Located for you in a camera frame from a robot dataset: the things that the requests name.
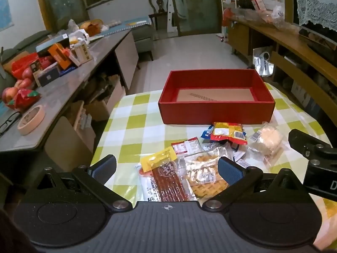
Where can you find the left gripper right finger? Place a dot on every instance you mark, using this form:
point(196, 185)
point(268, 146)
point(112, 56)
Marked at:
point(240, 180)

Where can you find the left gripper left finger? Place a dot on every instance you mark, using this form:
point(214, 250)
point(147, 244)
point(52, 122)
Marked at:
point(93, 179)

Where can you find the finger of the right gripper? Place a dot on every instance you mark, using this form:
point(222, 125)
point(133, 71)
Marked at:
point(308, 146)

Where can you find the silver white foil pouch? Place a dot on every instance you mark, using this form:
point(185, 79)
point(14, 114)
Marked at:
point(237, 153)

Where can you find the clear bag yellow crackers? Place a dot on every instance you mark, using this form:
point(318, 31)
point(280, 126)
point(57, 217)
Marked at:
point(203, 175)

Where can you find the clear bag round bread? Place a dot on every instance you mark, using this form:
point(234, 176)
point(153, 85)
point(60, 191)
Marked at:
point(268, 143)

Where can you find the red yellow snack bag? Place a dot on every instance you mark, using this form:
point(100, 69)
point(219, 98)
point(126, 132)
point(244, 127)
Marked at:
point(228, 131)

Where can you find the blue snack packet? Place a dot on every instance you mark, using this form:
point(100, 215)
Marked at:
point(207, 133)

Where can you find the white noodle snack pack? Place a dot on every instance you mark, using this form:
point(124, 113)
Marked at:
point(148, 184)

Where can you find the red white barcode snack pack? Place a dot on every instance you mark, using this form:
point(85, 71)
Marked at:
point(187, 147)

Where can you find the spicy stick pack yellow label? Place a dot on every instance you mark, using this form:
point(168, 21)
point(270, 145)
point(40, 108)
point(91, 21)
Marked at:
point(171, 184)

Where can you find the green checked tablecloth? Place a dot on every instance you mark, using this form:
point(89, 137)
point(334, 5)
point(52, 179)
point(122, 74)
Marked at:
point(135, 129)

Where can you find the cardboard box under counter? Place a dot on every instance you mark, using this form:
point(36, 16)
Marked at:
point(106, 97)

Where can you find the masking tape roll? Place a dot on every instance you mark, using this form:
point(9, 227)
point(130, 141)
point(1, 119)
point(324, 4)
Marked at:
point(31, 120)

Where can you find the red cardboard box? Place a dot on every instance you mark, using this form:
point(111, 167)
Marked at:
point(205, 96)

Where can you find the black eyeglasses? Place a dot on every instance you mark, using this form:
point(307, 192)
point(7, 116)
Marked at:
point(9, 122)

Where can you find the red apple decoration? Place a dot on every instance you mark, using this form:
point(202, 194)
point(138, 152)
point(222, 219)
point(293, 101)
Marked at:
point(24, 99)

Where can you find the silver foil bag on floor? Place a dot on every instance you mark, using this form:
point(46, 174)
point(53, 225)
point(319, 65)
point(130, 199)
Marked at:
point(261, 61)

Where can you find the black small box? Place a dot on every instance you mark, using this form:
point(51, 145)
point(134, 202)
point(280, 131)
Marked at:
point(48, 76)

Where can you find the beige carton box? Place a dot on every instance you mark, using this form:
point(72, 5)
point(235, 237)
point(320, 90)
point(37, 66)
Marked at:
point(82, 52)

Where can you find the orange box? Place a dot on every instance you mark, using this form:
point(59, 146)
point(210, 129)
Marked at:
point(57, 52)

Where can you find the clear plastic bag on shelf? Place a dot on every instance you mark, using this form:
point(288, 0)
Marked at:
point(277, 16)

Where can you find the white plastic bag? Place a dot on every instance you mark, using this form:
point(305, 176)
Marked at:
point(78, 36)

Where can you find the grey sofa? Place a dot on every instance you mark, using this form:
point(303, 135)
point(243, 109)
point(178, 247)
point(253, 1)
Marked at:
point(144, 39)

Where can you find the white lace curtain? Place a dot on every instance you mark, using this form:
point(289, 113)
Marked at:
point(317, 12)

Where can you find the wooden chair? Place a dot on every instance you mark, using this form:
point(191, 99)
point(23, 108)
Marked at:
point(160, 9)

